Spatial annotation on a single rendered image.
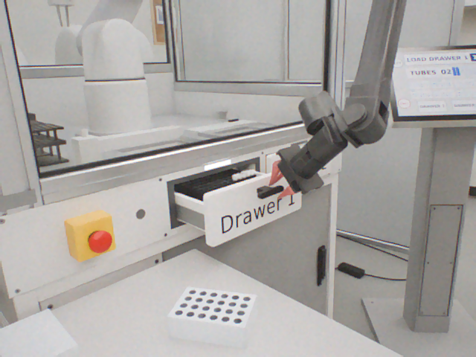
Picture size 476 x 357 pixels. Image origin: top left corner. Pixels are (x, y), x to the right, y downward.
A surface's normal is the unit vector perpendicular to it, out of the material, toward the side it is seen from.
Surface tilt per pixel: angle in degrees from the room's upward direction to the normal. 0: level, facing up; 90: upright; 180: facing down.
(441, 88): 50
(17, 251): 90
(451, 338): 0
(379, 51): 59
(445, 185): 90
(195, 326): 90
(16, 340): 0
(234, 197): 90
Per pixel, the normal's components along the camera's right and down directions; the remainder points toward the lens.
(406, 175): -0.62, 0.25
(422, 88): -0.07, -0.39
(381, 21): -0.54, -0.28
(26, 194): 0.69, 0.19
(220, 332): -0.25, 0.29
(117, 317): -0.04, -0.95
